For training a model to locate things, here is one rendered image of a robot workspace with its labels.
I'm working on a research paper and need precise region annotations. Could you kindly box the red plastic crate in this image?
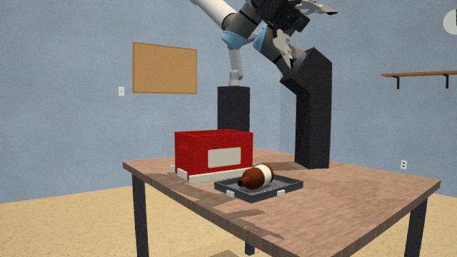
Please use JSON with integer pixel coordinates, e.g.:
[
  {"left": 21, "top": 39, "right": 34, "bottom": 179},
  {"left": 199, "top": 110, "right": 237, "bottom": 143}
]
[{"left": 174, "top": 129, "right": 253, "bottom": 180}]

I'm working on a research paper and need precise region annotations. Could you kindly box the brown bottle with white label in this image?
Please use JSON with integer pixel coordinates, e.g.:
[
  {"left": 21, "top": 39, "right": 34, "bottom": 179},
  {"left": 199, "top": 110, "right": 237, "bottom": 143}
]
[{"left": 237, "top": 164, "right": 274, "bottom": 190}]

